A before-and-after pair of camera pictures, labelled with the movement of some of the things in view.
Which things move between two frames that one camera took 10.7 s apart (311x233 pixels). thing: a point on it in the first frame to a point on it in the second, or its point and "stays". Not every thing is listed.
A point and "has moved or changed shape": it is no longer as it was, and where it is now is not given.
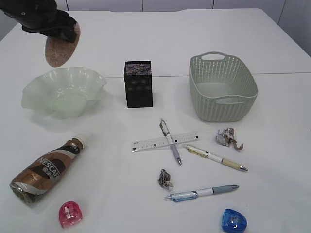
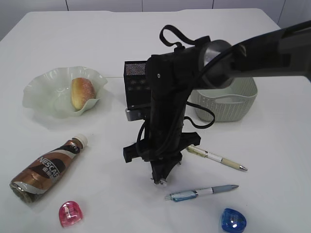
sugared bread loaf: (58, 50) to (82, 90)
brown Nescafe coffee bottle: (28, 186) stays
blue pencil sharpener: (233, 222) stays
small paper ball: (165, 180) has moved or changed shape
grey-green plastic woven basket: (222, 88) stays
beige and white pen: (208, 154) stays
